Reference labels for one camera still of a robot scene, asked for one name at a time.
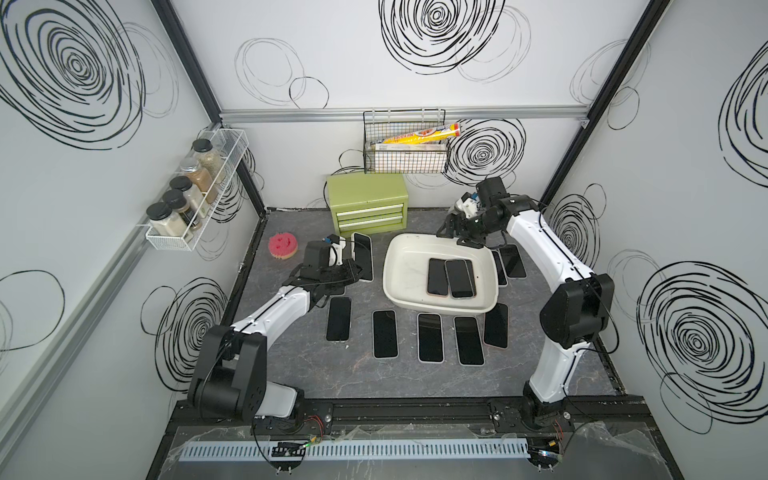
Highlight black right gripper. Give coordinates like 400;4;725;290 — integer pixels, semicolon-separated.
435;213;497;248

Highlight white plastic storage box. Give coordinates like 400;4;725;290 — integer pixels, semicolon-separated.
382;233;499;316

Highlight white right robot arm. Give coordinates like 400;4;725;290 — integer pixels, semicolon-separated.
437;177;615;430

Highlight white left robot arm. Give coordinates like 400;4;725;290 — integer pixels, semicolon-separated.
187;234;363;422

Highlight extra black phone in box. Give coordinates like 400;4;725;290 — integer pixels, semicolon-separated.
445;259;476;299

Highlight white box in basket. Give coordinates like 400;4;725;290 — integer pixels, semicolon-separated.
370;143;448;153

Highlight pink smiley sponge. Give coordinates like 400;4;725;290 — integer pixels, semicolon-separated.
268;232;298;260

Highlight green metal drawer toolbox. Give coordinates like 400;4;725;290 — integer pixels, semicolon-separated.
327;172;409;236

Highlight spice jar white contents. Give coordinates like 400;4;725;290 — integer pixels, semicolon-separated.
169;175;209;218

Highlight spice jar brown contents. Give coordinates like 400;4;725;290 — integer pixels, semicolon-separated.
180;157;218;205

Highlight spice jar dark contents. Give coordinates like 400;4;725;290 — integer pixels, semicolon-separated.
162;189;201;230

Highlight spice jar black lid rear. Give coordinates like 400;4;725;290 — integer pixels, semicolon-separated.
192;138;226;184

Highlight spice jar black lid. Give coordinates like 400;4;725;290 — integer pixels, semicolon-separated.
146;202;187;237
192;138;226;184

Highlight spice jar black lid front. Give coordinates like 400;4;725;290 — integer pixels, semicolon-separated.
146;202;187;237

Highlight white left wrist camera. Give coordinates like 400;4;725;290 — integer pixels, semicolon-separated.
324;234;346;266

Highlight black wire wall basket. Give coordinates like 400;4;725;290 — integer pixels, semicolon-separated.
363;108;449;174

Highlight clear wall spice shelf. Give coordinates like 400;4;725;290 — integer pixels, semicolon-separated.
145;128;249;261

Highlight grey slotted cable duct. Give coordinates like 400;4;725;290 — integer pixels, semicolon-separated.
178;438;530;462

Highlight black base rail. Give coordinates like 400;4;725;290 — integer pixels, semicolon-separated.
170;395;652;434

